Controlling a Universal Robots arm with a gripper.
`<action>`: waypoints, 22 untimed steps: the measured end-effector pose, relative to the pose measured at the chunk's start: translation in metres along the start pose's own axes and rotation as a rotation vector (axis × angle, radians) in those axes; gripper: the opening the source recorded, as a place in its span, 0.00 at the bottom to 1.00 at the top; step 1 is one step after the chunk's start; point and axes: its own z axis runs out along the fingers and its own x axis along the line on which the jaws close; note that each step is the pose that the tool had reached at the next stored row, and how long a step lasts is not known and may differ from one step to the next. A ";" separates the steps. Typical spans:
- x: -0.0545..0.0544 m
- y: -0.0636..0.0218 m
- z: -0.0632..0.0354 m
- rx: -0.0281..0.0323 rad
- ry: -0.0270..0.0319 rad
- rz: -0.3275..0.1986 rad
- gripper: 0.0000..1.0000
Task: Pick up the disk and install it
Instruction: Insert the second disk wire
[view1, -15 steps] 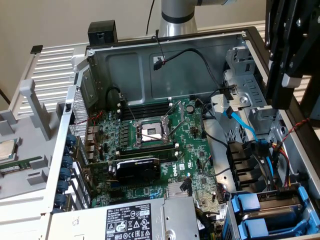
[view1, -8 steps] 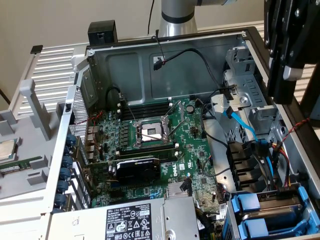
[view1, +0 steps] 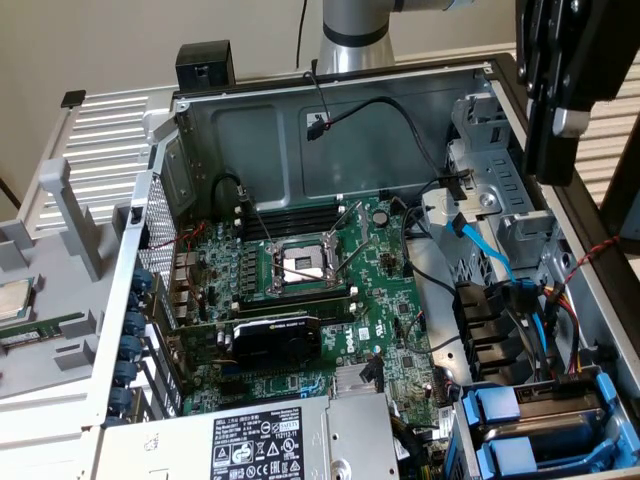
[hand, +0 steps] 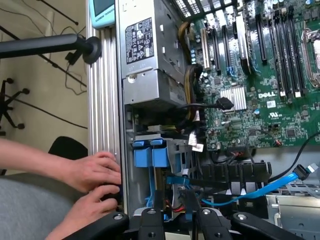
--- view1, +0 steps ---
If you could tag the grey power supply with label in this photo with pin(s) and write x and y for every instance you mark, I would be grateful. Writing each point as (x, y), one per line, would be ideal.
(190, 440)

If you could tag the black RAM slot bank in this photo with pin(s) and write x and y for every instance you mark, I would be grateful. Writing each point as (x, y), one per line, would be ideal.
(295, 217)
(295, 300)

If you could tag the green motherboard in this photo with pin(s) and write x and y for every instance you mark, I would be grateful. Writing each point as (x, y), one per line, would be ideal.
(380, 300)

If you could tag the grey parts rack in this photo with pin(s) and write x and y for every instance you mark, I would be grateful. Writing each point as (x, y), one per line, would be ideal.
(50, 350)

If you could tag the silver locking lever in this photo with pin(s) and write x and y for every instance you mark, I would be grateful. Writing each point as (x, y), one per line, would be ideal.
(260, 222)
(305, 272)

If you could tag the open grey PC case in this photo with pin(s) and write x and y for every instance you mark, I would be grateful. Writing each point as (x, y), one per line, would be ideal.
(250, 150)

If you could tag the white barcode tag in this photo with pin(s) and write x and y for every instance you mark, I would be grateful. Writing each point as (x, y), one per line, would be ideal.
(444, 425)

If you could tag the empty blue disk carrier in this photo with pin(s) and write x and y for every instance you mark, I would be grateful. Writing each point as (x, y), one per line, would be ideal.
(507, 455)

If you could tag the hard drive in blue caddy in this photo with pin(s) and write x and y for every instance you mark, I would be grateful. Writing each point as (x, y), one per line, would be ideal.
(469, 450)

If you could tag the green RAM stick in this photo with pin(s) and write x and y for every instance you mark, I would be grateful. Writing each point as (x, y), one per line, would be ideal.
(35, 332)

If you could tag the black clamp block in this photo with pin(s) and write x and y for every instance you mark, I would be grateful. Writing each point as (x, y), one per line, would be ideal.
(200, 65)

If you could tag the round coin battery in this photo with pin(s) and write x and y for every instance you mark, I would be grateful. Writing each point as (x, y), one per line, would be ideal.
(380, 217)

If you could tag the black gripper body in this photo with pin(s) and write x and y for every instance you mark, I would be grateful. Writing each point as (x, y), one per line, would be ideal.
(590, 50)

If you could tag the silver CPU chip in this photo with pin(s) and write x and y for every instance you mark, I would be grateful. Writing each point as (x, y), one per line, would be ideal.
(12, 300)

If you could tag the silver socket cover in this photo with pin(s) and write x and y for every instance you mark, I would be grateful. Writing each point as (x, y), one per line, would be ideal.
(363, 225)

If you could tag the black graphics card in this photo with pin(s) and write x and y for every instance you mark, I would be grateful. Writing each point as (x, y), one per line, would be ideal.
(275, 340)

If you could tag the small black table bracket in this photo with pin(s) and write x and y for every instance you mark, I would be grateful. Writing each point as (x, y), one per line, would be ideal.
(73, 98)

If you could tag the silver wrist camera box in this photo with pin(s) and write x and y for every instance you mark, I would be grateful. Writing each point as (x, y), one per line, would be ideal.
(570, 122)

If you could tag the CPU socket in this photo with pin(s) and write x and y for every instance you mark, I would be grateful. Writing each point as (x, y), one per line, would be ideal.
(305, 260)

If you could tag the dark blue slot latch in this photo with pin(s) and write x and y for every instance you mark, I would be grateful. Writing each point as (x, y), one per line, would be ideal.
(142, 280)
(131, 348)
(127, 373)
(122, 401)
(135, 324)
(136, 301)

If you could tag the silver finned heat sink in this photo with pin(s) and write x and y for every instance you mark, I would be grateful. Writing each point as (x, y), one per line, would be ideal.
(347, 380)

